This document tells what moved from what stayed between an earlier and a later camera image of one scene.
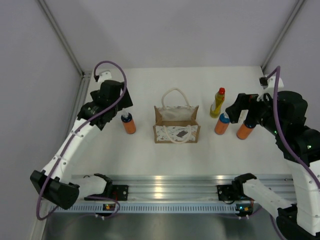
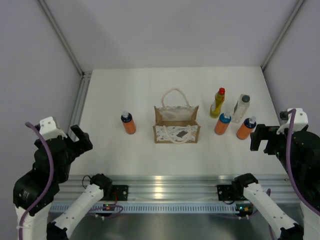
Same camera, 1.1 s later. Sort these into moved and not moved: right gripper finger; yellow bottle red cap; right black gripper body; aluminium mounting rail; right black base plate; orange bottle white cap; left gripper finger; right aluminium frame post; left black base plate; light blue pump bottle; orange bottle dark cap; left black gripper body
Moved: right gripper finger; left gripper finger; right black gripper body; left black gripper body
Not moved: right black base plate; aluminium mounting rail; orange bottle dark cap; right aluminium frame post; light blue pump bottle; yellow bottle red cap; orange bottle white cap; left black base plate
